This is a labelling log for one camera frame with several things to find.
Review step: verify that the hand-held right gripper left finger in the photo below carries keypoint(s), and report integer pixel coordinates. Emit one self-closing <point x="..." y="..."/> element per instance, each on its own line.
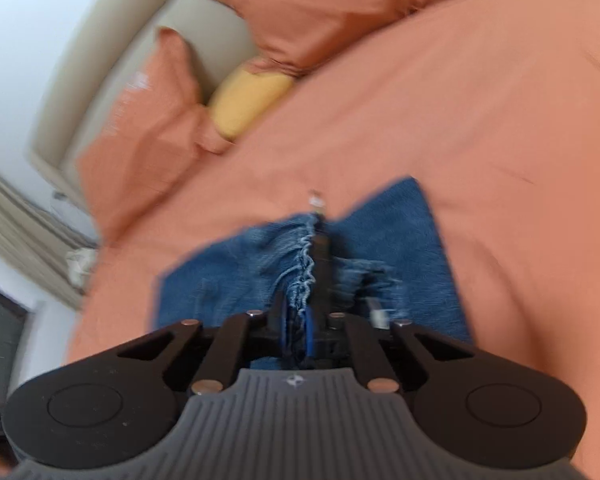
<point x="232" y="342"/>

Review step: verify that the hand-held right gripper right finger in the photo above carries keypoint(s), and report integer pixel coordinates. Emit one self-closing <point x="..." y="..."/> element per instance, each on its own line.
<point x="322" y="270"/>

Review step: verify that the blue denim pants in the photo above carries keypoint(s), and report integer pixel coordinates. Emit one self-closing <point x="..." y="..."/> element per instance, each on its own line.
<point x="390" y="230"/>

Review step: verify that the white crumpled cloth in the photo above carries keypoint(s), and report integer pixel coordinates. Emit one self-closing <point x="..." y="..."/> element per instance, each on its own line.
<point x="80" y="262"/>

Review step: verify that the small yellow pillow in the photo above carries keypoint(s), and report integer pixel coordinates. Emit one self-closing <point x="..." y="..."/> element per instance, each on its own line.
<point x="245" y="100"/>

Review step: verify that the bed with orange sheet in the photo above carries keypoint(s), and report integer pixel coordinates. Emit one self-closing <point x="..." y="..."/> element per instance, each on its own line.
<point x="480" y="135"/>

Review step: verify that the orange embroidered pillow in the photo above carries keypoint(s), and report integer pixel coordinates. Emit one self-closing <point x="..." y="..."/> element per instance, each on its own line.
<point x="320" y="5"/>
<point x="150" y="130"/>

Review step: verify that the dark window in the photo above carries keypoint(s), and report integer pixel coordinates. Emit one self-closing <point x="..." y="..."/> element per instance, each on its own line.
<point x="0" y="340"/>

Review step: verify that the beige curtain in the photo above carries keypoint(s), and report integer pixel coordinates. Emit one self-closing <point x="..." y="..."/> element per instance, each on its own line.
<point x="25" y="230"/>

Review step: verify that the beige padded headboard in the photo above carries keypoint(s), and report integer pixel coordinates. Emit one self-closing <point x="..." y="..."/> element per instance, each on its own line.
<point x="145" y="25"/>

